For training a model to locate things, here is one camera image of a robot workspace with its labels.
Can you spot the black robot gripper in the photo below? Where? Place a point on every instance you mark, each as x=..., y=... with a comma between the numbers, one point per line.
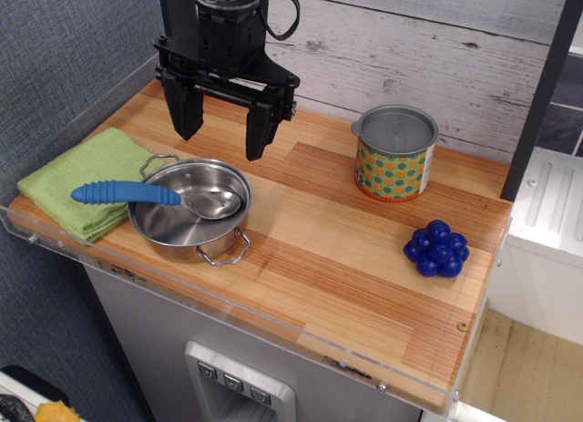
x=228, y=61

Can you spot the blue plastic grape bunch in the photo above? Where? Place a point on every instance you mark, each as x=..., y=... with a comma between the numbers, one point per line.
x=436, y=250

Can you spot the green cloth napkin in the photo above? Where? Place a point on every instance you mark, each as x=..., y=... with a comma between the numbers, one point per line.
x=110, y=155

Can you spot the stainless steel pot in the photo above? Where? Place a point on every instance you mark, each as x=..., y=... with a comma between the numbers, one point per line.
x=210, y=226

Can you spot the patterned tin can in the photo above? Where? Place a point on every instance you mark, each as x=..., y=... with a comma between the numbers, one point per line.
x=396, y=144

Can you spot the clear acrylic table guard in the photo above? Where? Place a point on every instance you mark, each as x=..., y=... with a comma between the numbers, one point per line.
x=329, y=281

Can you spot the grey toy fridge cabinet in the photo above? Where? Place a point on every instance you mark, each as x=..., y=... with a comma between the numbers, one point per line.
x=153, y=329

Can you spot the silver water dispenser panel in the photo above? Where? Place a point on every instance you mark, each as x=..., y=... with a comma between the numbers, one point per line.
x=228, y=390

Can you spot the yellow object bottom left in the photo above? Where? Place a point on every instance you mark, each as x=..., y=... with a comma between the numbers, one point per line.
x=56, y=412

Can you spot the white black object corner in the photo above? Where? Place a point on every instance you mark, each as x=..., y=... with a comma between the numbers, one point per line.
x=22, y=392

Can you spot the blue handled metal spoon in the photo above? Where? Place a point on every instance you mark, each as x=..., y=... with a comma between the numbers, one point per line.
x=136, y=195

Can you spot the black vertical post right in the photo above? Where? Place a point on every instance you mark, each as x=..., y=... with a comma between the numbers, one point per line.
x=556, y=58

